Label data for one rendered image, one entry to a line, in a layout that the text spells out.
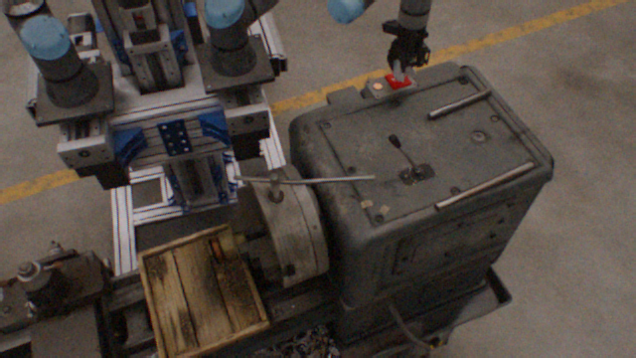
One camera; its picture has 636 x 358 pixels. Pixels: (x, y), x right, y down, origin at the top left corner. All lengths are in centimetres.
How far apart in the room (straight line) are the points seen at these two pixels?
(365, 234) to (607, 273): 184
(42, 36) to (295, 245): 89
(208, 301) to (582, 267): 189
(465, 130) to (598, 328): 152
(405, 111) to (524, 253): 148
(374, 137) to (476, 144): 27
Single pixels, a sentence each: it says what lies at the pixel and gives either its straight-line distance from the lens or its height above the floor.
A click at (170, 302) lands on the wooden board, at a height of 88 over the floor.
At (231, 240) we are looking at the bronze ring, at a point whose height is 112.
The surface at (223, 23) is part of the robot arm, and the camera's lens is 158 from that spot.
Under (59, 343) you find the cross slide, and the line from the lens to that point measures 157.
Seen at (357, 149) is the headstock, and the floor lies 126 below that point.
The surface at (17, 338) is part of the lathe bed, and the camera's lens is 175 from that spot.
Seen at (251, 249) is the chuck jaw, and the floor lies 111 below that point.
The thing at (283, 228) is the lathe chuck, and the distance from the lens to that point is 127.
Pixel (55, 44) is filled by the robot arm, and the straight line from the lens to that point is 162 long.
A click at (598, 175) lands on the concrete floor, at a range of 321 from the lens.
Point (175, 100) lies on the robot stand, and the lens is 179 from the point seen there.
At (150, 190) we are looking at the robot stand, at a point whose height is 21.
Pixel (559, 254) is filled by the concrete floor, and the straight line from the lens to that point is 285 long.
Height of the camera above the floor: 232
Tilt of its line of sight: 55 degrees down
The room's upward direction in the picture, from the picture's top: straight up
